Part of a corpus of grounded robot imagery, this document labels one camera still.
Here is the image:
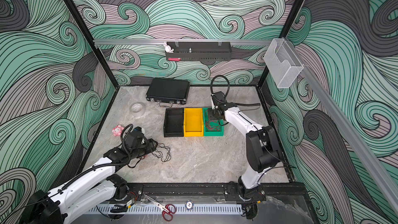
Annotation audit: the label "red cable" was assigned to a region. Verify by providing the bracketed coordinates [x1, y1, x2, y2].
[206, 119, 229, 133]

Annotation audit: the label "black cable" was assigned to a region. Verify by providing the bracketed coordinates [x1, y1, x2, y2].
[146, 139, 172, 163]

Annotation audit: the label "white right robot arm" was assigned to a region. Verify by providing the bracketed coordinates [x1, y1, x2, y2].
[210, 91, 282, 201]

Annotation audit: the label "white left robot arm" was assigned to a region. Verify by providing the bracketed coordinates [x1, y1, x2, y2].
[20, 124, 158, 224]

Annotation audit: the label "green plastic bin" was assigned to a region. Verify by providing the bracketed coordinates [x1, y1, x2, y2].
[202, 108, 224, 136]

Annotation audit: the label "pink pig toy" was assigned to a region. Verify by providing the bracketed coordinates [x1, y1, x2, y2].
[112, 125, 124, 136]

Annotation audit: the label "yellow plastic bin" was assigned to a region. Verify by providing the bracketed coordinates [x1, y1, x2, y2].
[183, 108, 204, 137]

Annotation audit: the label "black plastic bin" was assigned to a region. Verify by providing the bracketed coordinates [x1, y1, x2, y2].
[163, 108, 184, 138]

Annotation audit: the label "black aluminium carry case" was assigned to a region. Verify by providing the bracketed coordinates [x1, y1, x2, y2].
[146, 78, 190, 105]

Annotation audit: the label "white rabbit figurine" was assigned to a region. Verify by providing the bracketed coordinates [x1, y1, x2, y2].
[163, 42, 174, 53]

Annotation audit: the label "round blue white button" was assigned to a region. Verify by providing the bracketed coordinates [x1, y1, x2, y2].
[185, 200, 194, 210]

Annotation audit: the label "black right arm hose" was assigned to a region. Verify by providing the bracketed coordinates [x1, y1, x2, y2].
[210, 75, 261, 108]

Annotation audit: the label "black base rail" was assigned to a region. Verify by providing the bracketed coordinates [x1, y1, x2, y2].
[104, 182, 306, 203]

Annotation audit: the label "black wall shelf tray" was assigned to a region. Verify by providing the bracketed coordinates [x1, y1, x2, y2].
[165, 42, 232, 62]

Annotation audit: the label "aluminium wall rail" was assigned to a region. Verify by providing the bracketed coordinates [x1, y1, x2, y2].
[93, 38, 272, 46]

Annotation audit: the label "red handled scissors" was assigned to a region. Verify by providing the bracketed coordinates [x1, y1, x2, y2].
[144, 195, 177, 222]

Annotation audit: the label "clear acrylic wall holder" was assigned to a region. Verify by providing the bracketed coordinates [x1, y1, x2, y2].
[263, 38, 304, 89]

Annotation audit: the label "white slotted cable duct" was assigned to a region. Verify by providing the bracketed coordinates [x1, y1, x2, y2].
[86, 204, 243, 215]

